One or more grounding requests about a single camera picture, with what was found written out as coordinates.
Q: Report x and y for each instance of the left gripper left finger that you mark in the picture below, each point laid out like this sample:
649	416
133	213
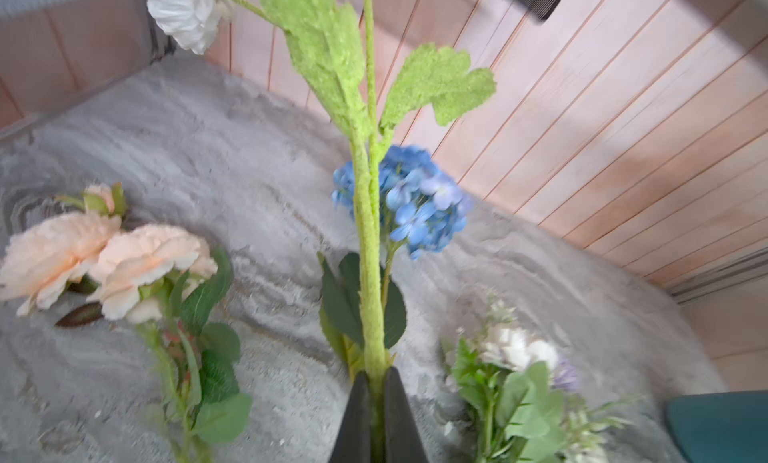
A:
353	442

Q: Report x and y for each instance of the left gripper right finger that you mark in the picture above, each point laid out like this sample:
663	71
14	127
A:
402	440

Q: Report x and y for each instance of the teal ceramic vase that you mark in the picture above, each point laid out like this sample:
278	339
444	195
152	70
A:
719	427

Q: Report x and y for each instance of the white poppy flower stem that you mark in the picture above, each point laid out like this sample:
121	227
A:
331	47

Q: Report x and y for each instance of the small lilac flower spray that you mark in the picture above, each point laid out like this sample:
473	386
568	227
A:
523	396

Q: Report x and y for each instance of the blue hydrangea flower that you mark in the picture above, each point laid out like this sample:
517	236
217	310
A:
422	208

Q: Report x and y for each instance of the cream peach carnation bunch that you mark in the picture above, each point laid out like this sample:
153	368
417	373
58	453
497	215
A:
164	281

